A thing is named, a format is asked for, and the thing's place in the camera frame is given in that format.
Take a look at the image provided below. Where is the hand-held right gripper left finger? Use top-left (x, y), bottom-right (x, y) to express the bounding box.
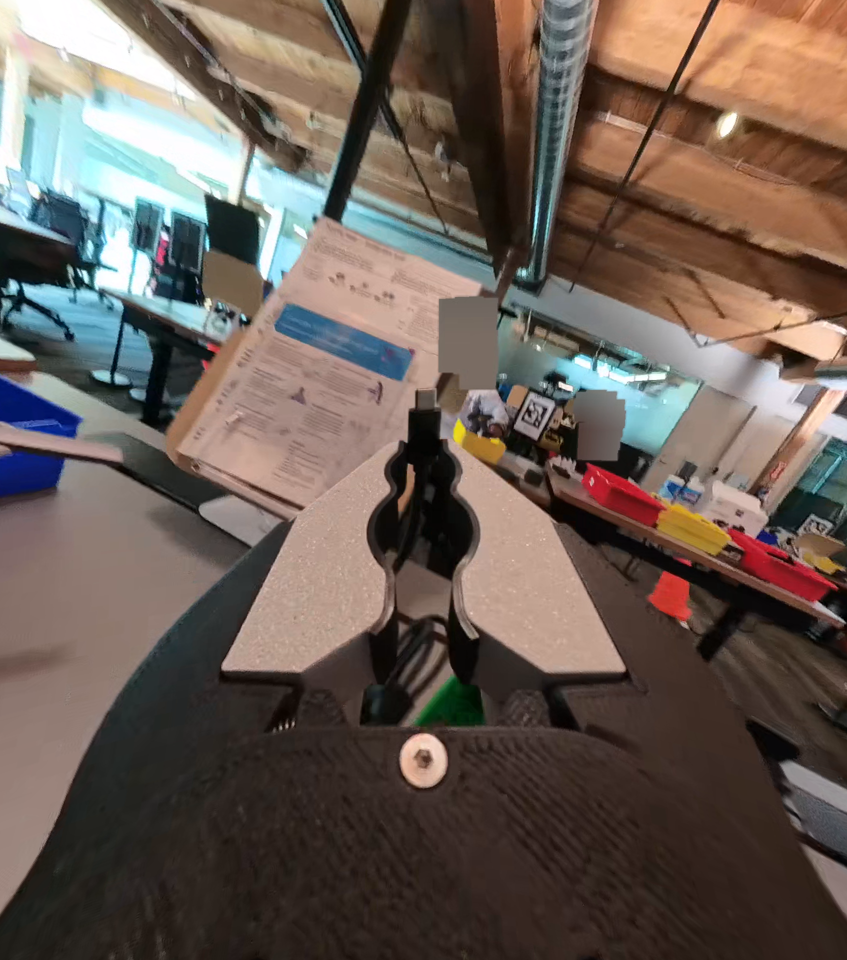
top-left (221, 441), bottom-right (413, 685)

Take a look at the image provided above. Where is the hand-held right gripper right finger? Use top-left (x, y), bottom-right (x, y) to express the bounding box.
top-left (434, 442), bottom-right (629, 685)

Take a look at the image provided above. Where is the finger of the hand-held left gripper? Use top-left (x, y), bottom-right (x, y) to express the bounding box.
top-left (0, 408), bottom-right (126, 468)

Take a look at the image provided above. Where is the green plastic bin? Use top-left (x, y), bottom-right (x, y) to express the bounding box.
top-left (412, 675), bottom-right (486, 727)

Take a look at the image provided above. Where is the black usb-c cable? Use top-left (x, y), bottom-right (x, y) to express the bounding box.
top-left (359, 386), bottom-right (462, 725)

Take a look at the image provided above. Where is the red plastic basket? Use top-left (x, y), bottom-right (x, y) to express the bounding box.
top-left (727, 527), bottom-right (839, 603)
top-left (581, 463), bottom-right (666, 526)

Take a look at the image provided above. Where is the orange traffic cone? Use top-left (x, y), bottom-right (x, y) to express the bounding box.
top-left (647, 570), bottom-right (696, 622)

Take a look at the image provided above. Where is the yellow plastic bin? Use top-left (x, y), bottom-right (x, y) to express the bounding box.
top-left (452, 418), bottom-right (509, 465)

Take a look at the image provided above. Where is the long wooden table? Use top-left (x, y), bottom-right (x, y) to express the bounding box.
top-left (543, 461), bottom-right (847, 665)

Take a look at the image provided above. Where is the yellow plastic basket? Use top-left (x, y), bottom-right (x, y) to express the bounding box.
top-left (656, 502), bottom-right (734, 558)

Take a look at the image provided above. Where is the black white marker tag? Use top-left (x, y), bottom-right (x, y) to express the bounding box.
top-left (512, 391), bottom-right (558, 444)

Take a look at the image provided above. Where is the white blue container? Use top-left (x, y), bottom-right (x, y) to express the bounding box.
top-left (659, 461), bottom-right (706, 504)

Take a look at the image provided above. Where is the black office chair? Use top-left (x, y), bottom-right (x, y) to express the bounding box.
top-left (0, 191), bottom-right (119, 342)

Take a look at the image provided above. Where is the white cardboard box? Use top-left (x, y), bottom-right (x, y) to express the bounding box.
top-left (702, 480), bottom-right (770, 535)

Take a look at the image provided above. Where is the black standing monitor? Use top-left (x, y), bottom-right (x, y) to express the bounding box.
top-left (131, 198), bottom-right (164, 252)
top-left (168, 212), bottom-right (207, 273)

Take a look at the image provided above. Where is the cardboard backed stand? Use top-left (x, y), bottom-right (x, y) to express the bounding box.
top-left (200, 249), bottom-right (269, 320)

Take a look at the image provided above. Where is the black screen panel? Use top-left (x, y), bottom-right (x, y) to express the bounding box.
top-left (203, 195), bottom-right (261, 265)

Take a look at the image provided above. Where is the black metal pole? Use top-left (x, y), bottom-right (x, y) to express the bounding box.
top-left (322, 0), bottom-right (416, 222)

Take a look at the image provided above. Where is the spiral metal duct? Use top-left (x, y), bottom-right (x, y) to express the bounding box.
top-left (522, 0), bottom-right (596, 290)

